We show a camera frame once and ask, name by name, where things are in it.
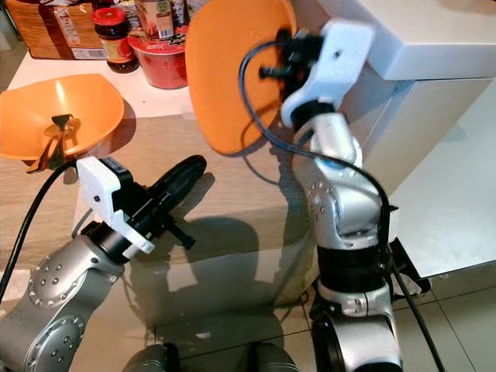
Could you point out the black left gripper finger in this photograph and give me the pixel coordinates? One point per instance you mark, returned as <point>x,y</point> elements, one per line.
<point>172,180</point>
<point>186,192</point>

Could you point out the orange plastic plate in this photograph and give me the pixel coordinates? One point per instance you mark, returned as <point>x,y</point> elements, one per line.
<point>225,70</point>

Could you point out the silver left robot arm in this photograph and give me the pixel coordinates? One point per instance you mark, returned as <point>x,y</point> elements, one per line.
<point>54,302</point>

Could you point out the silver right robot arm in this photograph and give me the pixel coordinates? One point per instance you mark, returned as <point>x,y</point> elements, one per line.
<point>349,209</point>

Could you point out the red instant noodle cup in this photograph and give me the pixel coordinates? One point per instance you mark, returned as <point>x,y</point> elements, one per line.
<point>161,66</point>

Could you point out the orange black spoon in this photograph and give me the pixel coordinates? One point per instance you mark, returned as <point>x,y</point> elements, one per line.
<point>58,132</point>

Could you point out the grey robot left leg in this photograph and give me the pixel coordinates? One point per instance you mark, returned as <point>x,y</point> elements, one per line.
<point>151,360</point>

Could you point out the grey robot leg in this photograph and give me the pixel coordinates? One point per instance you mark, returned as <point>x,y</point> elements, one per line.
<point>151,360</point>
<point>273,360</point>

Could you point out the red lid sauce jar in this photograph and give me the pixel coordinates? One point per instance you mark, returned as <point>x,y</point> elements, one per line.
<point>115,43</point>

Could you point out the orange plastic bowl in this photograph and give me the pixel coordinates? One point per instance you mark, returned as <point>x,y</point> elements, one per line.
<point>31,108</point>

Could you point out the brown food package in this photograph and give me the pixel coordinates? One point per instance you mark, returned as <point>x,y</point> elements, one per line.
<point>46,31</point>

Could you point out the grey robot right leg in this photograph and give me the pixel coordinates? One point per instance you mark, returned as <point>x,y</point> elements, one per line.
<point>273,360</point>

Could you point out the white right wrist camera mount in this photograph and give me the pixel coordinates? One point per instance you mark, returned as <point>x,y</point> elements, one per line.
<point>337,62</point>

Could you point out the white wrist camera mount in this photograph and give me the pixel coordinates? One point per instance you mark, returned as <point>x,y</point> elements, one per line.
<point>102,190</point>
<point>337,62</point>

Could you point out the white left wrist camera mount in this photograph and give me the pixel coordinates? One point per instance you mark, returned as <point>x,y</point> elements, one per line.
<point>102,190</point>

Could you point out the black flat bracket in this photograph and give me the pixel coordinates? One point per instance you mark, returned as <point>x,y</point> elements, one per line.
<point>411,271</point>

